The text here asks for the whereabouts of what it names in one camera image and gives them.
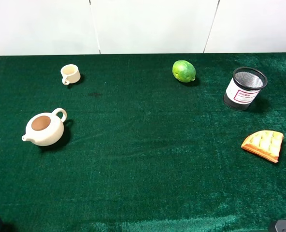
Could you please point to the small cream ceramic cup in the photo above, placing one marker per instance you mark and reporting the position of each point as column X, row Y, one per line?
column 70, row 74

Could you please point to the green velvet tablecloth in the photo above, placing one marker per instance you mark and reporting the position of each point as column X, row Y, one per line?
column 141, row 151

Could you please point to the green lime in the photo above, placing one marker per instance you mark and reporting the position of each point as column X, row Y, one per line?
column 184, row 71

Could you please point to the cream ceramic teapot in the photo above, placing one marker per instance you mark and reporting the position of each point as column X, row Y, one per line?
column 45, row 129

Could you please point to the black mesh pen holder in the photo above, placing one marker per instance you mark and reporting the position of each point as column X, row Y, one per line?
column 243, row 88

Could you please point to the orange waffle slice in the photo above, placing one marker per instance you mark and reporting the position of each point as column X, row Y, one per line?
column 264, row 143

